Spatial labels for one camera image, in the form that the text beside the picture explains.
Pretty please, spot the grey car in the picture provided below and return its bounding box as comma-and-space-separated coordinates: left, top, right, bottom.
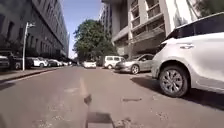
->
114, 53, 155, 75

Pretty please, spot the brownish asphalt road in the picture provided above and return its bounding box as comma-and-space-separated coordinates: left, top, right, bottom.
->
0, 64, 224, 128

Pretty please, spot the dark office building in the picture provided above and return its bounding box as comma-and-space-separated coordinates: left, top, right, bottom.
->
0, 0, 71, 63

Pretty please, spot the small white car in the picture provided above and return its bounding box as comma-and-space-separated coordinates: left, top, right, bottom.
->
82, 60, 98, 69

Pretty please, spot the paved sidewalk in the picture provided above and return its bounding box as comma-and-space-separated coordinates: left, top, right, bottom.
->
0, 66, 64, 84

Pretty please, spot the white van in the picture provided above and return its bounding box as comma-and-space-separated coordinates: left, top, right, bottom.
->
101, 55, 127, 70

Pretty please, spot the row of parked cars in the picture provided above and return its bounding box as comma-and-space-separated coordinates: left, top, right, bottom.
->
0, 49, 73, 71

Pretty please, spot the white lamp post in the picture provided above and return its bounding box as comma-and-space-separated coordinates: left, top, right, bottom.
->
21, 21, 36, 72

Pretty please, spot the large green tree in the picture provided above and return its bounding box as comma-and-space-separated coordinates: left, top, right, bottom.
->
73, 18, 118, 66

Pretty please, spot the pale concrete building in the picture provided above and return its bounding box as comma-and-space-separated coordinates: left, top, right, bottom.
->
98, 0, 224, 58

